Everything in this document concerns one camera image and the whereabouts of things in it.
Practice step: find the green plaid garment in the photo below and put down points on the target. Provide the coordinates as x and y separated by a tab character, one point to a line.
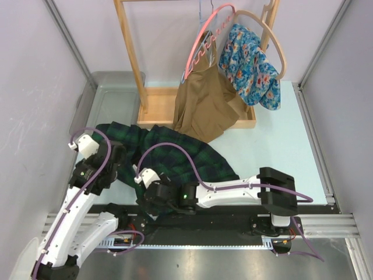
211	166

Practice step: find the tan brown skirt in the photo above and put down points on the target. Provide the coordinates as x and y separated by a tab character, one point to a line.
206	103

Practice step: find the blue floral garment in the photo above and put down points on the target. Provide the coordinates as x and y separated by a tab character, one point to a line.
247	68

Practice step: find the beige wooden hanger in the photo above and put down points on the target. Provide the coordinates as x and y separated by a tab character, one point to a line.
266	22

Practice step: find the pink plastic hanger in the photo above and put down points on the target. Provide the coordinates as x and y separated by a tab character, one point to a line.
207	38

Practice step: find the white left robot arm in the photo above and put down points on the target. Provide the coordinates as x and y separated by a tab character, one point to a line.
64	249

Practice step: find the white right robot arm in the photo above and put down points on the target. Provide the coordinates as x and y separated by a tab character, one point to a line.
272	189

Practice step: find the wooden clothes rack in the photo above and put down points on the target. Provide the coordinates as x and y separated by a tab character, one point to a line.
173	50

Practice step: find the grey plastic bin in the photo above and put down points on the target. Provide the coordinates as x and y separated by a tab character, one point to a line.
115	98

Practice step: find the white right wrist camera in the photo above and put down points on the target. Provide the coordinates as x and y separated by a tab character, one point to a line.
146	177

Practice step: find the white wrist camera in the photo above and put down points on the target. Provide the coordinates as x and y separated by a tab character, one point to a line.
146	177
84	145

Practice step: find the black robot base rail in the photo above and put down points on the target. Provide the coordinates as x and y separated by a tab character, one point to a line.
221	227

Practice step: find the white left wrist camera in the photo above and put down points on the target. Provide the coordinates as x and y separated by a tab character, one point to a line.
84	145

